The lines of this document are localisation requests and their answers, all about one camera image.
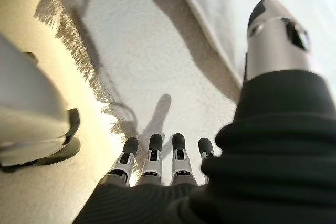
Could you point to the silver right robot leg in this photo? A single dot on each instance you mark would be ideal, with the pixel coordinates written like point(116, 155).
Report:
point(26, 108)

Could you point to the white duvet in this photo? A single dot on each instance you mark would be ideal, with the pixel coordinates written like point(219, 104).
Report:
point(223, 3)

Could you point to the beige fringed bedspread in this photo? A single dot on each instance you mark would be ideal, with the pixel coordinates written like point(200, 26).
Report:
point(147, 64)

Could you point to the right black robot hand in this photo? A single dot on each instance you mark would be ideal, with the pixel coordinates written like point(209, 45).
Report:
point(262, 161)

